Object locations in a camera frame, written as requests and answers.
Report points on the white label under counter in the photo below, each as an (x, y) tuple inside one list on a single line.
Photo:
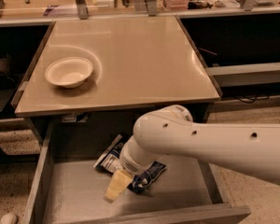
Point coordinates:
[(75, 117)]

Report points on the metal bracket post left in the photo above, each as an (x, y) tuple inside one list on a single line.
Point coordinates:
[(82, 10)]

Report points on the white shoe tip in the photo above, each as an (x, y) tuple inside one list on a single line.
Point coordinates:
[(9, 218)]

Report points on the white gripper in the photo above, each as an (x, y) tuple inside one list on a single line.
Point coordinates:
[(130, 162)]

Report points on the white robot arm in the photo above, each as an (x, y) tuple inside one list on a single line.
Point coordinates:
[(249, 149)]

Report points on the white paper bowl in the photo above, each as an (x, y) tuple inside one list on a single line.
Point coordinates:
[(69, 72)]

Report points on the grey low shelf right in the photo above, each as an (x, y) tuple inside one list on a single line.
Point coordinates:
[(245, 74)]

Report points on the blue chip bag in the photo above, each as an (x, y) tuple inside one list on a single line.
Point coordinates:
[(143, 177)]

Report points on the beige counter cabinet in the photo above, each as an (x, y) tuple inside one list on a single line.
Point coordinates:
[(138, 62)]

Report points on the metal bracket post middle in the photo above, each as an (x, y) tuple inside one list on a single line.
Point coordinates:
[(152, 7)]

